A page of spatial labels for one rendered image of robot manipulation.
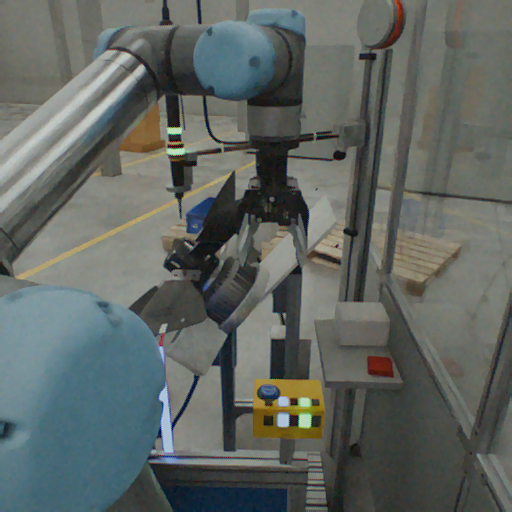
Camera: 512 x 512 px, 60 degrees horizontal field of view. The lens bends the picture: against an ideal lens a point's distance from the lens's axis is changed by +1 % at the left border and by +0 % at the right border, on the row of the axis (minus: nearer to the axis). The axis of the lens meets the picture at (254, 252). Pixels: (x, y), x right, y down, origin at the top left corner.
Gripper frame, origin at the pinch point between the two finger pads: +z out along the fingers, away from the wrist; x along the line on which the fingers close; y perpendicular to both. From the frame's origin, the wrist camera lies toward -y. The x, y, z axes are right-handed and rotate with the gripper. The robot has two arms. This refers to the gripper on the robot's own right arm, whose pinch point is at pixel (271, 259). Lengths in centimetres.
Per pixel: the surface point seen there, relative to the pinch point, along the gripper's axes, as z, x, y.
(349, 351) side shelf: 62, 28, -59
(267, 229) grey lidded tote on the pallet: 120, -1, -323
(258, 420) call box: 44.3, -2.3, -9.5
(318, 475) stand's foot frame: 140, 23, -73
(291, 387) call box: 40.8, 5.3, -16.5
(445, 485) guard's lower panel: 70, 45, -15
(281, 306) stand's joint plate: 50, 5, -69
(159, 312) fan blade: 31, -29, -33
